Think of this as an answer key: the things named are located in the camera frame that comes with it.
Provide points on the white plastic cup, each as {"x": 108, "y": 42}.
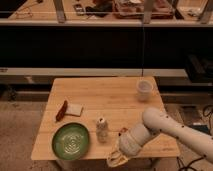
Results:
{"x": 144, "y": 89}

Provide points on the red tray on shelf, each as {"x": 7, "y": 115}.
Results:
{"x": 135, "y": 9}

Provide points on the green ceramic plate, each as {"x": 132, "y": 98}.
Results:
{"x": 71, "y": 141}

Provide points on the black device on shelf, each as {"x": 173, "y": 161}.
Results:
{"x": 79, "y": 9}

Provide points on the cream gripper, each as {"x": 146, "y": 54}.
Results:
{"x": 116, "y": 158}

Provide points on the small clear plastic bottle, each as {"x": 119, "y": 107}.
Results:
{"x": 102, "y": 130}

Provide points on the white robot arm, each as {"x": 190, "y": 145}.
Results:
{"x": 153, "y": 122}

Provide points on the wooden folding table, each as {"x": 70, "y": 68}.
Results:
{"x": 113, "y": 98}

